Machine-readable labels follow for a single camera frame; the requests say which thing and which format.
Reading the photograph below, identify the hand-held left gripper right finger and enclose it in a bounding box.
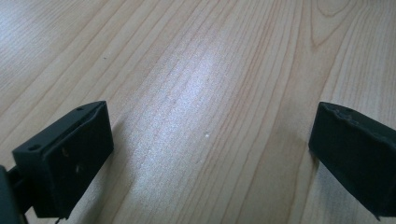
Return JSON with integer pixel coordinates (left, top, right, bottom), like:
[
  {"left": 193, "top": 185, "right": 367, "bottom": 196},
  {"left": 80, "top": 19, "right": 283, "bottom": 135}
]
[{"left": 307, "top": 101, "right": 396, "bottom": 221}]

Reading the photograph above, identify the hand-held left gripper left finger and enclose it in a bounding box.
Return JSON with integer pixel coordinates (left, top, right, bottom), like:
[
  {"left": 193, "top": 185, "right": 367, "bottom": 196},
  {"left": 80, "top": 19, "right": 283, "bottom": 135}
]
[{"left": 11, "top": 100, "right": 115, "bottom": 220}]

